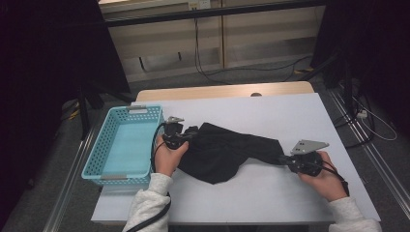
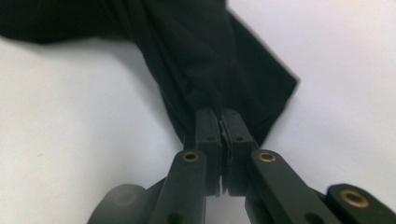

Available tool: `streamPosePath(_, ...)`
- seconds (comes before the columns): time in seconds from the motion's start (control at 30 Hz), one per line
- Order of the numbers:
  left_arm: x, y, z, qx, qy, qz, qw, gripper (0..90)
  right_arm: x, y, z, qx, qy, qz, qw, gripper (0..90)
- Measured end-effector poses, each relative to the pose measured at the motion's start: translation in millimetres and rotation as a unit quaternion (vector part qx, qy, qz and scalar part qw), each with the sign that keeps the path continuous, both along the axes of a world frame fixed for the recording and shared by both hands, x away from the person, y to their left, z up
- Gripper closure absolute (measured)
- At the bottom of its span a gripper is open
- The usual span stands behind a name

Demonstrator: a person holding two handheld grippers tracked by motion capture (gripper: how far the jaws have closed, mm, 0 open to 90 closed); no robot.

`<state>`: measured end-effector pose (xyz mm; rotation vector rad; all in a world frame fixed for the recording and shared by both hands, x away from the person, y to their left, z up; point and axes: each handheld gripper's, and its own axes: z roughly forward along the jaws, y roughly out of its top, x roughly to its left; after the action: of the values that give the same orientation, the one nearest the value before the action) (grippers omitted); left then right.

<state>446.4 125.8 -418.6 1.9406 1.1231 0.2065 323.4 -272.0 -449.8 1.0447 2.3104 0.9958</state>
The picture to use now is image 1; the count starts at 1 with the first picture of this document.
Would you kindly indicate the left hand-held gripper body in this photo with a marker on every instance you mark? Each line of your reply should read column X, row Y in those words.
column 174, row 135

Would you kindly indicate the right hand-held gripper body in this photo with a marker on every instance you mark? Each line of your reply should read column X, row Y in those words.
column 306, row 162

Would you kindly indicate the black pants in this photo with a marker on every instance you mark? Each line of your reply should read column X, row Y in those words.
column 219, row 151

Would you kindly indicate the light blue plastic basket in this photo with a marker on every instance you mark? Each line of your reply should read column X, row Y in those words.
column 129, row 145

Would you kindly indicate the person's left hand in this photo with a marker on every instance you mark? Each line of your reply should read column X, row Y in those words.
column 167, row 159

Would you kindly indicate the person's right hand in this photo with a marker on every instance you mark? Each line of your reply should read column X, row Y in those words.
column 328, row 183

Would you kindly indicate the light wooden table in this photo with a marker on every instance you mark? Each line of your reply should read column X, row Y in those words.
column 193, row 92

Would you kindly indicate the white table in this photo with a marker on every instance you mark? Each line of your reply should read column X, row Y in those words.
column 241, row 106

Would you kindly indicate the white power plug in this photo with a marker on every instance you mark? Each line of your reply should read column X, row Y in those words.
column 362, row 113

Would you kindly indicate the black stand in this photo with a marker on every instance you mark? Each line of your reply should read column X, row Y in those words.
column 346, row 83
column 84, row 112

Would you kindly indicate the beige low cabinet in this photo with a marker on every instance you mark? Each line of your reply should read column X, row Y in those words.
column 257, row 42

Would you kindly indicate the black metal bar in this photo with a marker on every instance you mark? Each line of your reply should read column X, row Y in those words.
column 209, row 13

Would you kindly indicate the large black curtain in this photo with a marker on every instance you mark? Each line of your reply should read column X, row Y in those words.
column 38, row 80

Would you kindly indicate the metal floor rail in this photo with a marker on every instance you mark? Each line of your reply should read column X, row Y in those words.
column 380, row 170
column 69, row 180

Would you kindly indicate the white wall socket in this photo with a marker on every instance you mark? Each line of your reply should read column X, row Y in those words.
column 199, row 4

